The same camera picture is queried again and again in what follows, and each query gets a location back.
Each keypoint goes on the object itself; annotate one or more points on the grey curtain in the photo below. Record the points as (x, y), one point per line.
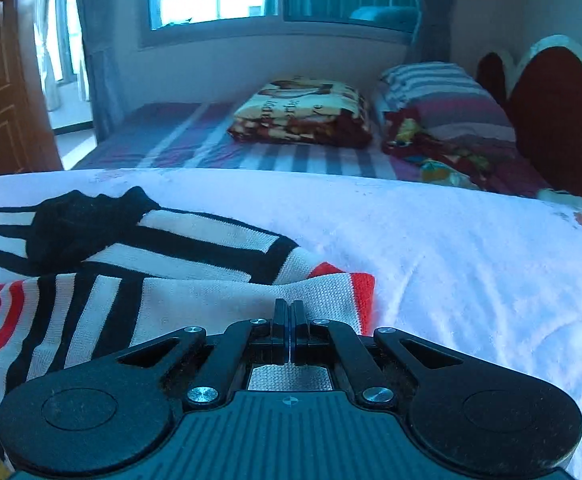
(98, 60)
(436, 15)

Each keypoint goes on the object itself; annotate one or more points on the folded printed blanket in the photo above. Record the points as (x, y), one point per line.
(301, 110)

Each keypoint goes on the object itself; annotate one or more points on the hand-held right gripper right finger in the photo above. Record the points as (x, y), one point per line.
(298, 340)

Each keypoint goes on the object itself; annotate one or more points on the striped pillow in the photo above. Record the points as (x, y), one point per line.
(446, 100)

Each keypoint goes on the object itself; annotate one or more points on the striped bed sheet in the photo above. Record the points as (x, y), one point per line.
(181, 135)

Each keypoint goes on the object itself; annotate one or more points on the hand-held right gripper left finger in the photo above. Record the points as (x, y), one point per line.
(282, 340)

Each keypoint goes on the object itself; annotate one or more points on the red floral cloth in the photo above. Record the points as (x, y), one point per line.
(436, 152)

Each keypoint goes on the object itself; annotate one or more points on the white floral blanket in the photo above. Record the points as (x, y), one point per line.
(471, 285)

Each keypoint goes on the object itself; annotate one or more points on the red white heart-shaped headboard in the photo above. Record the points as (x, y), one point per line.
(556, 110)

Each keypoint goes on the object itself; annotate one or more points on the brown wooden door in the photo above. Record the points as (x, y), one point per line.
(1, 90)

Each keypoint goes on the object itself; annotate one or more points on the black white red striped sweater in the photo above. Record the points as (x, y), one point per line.
(196, 240)

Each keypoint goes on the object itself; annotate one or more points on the white sheer curtain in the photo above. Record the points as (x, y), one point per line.
(45, 50)

